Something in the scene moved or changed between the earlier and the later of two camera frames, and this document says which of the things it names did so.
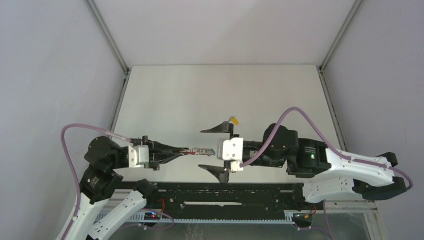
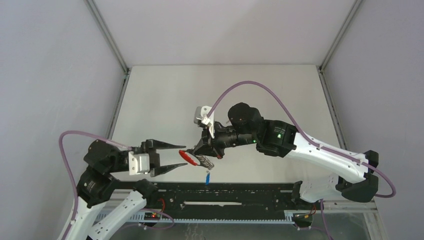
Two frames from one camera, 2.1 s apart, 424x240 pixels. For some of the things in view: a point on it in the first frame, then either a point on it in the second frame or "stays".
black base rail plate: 208,200 stays
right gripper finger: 225,127 -> 199,144
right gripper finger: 222,174 -> 204,150
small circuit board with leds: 152,216 stays
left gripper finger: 155,145 stays
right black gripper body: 225,165 -> 218,142
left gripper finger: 164,159 -> 163,170
